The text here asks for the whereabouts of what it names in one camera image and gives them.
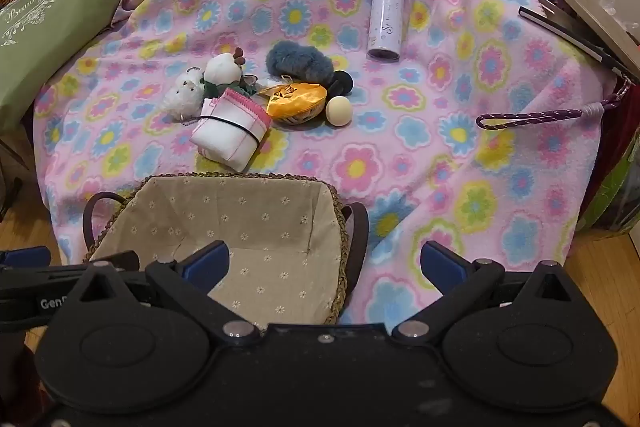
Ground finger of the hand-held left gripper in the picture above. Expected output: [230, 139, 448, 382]
[0, 252, 141, 294]
[0, 247, 52, 269]

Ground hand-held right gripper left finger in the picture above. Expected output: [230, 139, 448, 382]
[75, 241, 262, 347]

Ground white fluffy plush chick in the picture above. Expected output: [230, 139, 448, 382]
[162, 67, 206, 120]

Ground beige sponge ball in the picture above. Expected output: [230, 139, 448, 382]
[325, 96, 353, 126]

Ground white plush doll green scarf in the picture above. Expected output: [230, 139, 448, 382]
[200, 47, 258, 100]

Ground white pink-edged cloth roll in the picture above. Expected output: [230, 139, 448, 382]
[191, 88, 273, 172]

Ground white bottle with purple cap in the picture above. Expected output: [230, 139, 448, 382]
[366, 0, 407, 62]

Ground pink floral fleece blanket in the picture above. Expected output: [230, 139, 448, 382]
[32, 0, 626, 333]

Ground blue-grey fluffy scrunchie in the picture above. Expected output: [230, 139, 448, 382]
[265, 41, 335, 88]

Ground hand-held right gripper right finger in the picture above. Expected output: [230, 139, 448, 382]
[392, 241, 576, 347]

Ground orange satin pouch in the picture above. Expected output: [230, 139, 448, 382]
[257, 77, 328, 128]

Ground dark red cloth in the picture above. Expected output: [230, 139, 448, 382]
[582, 79, 640, 218]

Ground purple braided rope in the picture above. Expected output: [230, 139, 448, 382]
[475, 94, 621, 131]

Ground woven basket with fabric liner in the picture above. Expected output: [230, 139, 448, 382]
[82, 173, 370, 327]

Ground black dumbbell-shaped knob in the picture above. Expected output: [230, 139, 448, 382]
[327, 71, 355, 98]

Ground green embroidered pillow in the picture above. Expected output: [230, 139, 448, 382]
[0, 0, 125, 132]

